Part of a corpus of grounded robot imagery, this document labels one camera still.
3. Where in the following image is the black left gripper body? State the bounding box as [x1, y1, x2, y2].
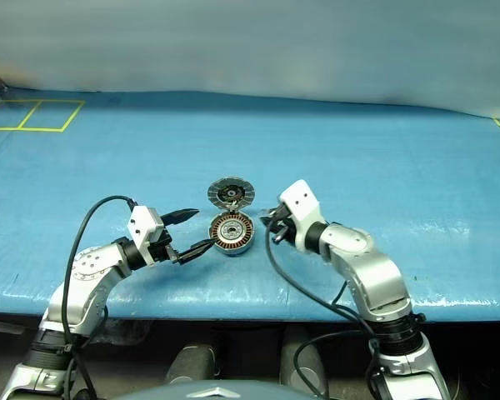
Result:
[152, 212, 183, 266]

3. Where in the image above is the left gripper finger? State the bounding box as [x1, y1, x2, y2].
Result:
[177, 238, 214, 267]
[162, 207, 201, 228]

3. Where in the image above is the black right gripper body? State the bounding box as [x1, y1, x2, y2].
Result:
[259, 202, 298, 248]

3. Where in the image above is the silver round motor housing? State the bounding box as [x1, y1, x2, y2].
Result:
[209, 210, 256, 258]

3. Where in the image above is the silver round motor lid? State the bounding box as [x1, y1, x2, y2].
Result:
[207, 177, 257, 210]

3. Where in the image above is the dark rounded shape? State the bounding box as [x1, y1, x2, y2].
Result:
[165, 342, 223, 386]
[279, 331, 332, 389]

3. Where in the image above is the grey rounded robot body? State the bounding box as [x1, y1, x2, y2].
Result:
[118, 377, 320, 400]

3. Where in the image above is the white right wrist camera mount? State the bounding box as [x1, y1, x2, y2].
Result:
[277, 179, 327, 253]

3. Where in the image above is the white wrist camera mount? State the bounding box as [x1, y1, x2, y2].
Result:
[277, 179, 327, 253]
[126, 204, 165, 268]

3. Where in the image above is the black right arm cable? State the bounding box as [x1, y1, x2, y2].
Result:
[265, 216, 385, 400]

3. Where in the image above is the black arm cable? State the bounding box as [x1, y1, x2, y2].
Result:
[60, 195, 140, 400]
[265, 216, 385, 400]

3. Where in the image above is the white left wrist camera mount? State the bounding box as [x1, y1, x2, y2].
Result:
[126, 204, 165, 268]

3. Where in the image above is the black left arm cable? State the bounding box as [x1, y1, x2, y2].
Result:
[60, 195, 140, 400]

